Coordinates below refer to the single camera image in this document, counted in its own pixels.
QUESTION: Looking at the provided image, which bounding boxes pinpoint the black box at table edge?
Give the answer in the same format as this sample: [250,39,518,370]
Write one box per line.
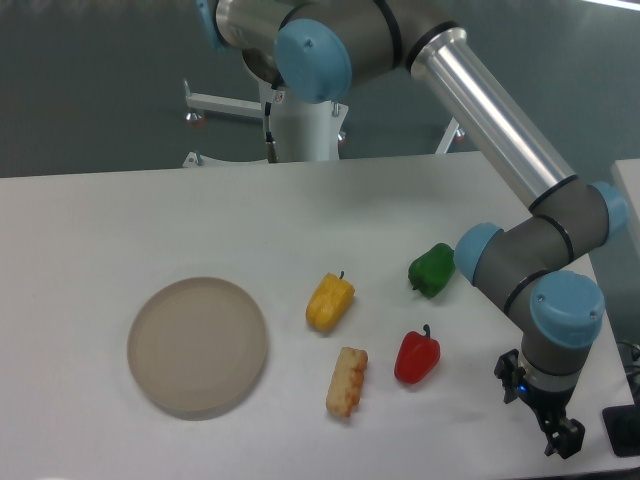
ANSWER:
[602,405,639,458]

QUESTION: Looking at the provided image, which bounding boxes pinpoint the yellow bell pepper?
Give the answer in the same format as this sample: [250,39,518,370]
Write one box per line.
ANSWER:
[305,271,355,333]

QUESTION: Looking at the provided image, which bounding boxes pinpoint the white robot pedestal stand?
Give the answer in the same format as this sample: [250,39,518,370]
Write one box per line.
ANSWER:
[184,50,465,163]

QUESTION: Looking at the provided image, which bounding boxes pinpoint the white side table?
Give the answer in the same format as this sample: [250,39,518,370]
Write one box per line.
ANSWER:
[611,158,640,242]

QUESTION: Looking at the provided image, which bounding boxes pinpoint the toasted bread piece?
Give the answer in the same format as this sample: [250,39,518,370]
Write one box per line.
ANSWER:
[325,347,368,418]

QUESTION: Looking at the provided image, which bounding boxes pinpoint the beige round plate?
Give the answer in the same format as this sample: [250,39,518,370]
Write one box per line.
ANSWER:
[127,277,268,420]

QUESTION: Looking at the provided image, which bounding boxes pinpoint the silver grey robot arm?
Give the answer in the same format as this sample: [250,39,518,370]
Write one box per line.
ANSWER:
[195,1,629,458]

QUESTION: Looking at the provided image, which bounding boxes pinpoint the black cables at right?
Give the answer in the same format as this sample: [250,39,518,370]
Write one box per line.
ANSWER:
[617,339,640,401]

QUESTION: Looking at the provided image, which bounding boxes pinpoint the red bell pepper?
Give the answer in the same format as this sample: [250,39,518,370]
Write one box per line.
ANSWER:
[394,324,441,385]

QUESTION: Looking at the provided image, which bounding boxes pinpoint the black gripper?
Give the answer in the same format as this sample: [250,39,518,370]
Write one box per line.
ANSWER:
[494,349,585,459]

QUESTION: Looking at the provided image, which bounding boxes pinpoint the green bell pepper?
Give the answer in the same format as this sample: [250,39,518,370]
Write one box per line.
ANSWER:
[408,243,456,299]

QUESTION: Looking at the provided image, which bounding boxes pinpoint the black cable on pedestal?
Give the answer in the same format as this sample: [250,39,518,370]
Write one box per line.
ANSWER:
[262,74,284,164]

